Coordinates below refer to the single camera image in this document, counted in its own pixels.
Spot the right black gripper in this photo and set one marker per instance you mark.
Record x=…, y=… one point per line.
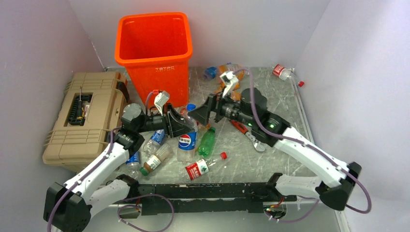
x=202, y=112

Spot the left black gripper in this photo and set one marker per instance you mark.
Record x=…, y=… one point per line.
x=174, y=124

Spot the pepsi bottle front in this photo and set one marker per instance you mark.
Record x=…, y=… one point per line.
x=187, y=142

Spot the green plastic bottle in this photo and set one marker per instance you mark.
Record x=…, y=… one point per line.
x=207, y=143

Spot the red label cola bottle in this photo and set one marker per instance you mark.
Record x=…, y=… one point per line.
x=201, y=167

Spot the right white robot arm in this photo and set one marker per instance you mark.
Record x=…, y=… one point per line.
x=334, y=180

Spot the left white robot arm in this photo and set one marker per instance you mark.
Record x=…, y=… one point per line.
x=69, y=207

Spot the orange plastic bin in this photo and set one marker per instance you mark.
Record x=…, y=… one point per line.
x=155, y=50

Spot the blue label water bottle middle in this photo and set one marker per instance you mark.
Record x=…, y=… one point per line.
x=154, y=142

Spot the blue label water bottle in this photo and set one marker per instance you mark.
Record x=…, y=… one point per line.
x=154, y=142
x=132, y=165

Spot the small orange bottle far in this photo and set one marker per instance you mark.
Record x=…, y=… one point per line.
x=235, y=94

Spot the blue crushed bottle far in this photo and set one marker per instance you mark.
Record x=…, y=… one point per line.
x=210, y=73

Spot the brown tea bottle green cap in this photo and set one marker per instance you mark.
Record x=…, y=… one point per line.
x=156, y=159

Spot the large orange juice bottle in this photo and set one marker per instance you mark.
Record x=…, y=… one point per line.
x=231, y=67

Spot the blue label water bottle left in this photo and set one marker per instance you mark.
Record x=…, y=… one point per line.
x=132, y=165

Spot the tan tool case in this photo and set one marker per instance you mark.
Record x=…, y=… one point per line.
x=92, y=107

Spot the red label bottle far corner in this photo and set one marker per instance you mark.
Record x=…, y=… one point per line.
x=287, y=74

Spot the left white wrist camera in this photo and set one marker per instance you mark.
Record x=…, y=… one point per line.
x=160, y=100

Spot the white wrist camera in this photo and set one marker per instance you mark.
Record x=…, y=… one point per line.
x=230, y=81
x=160, y=100

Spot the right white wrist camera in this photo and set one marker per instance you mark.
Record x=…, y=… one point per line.
x=230, y=81

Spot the adjustable wrench red handle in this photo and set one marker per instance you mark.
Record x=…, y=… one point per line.
x=258, y=146

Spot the black base frame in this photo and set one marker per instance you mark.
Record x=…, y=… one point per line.
x=252, y=197

